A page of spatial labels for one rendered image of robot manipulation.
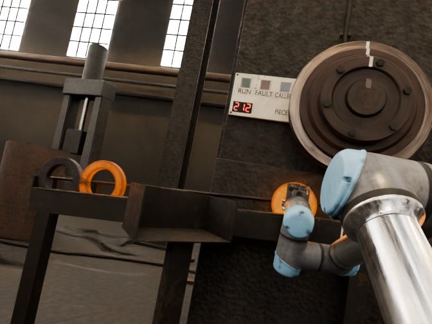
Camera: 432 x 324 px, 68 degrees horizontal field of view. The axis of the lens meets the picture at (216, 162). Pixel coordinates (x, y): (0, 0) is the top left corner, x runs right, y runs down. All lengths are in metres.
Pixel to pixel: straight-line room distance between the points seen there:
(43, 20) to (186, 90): 7.13
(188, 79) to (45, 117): 6.00
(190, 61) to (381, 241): 3.85
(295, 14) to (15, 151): 2.75
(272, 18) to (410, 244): 1.19
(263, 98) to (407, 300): 1.03
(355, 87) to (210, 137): 6.52
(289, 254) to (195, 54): 3.55
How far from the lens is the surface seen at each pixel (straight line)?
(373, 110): 1.13
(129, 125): 8.24
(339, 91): 1.15
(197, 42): 4.29
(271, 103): 1.34
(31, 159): 3.41
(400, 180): 0.55
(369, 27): 1.52
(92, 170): 1.36
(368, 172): 0.54
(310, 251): 0.91
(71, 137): 6.54
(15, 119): 10.10
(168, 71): 7.46
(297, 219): 0.84
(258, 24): 1.50
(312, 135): 1.16
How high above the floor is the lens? 0.73
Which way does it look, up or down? 6 degrees up
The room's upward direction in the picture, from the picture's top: 10 degrees clockwise
